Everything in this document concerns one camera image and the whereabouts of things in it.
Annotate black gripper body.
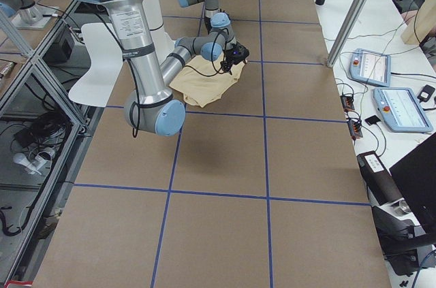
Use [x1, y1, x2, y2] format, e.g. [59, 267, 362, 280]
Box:
[204, 12, 225, 33]
[223, 42, 249, 67]

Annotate cream long-sleeve printed shirt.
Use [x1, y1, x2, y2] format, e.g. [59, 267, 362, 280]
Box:
[170, 56, 246, 108]

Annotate far blue teach pendant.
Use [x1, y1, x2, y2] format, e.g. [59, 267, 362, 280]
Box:
[349, 48, 391, 87]

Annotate blue teach pendant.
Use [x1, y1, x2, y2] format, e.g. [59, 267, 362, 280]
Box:
[373, 87, 433, 133]
[349, 48, 391, 87]

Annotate white plastic chair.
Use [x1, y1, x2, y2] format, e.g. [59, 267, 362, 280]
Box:
[68, 23, 123, 107]

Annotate near blue teach pendant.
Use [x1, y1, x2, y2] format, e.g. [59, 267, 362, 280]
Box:
[373, 87, 433, 133]

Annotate small black device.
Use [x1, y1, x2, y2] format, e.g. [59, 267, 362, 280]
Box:
[417, 84, 435, 102]

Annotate black monitor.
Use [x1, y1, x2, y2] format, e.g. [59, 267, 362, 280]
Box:
[390, 135, 435, 233]

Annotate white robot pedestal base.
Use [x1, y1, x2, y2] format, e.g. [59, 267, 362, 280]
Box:
[143, 0, 174, 58]

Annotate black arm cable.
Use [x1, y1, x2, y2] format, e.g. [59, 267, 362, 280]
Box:
[127, 25, 229, 138]

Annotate aluminium frame post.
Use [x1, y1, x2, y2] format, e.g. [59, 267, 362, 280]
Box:
[326, 0, 367, 68]

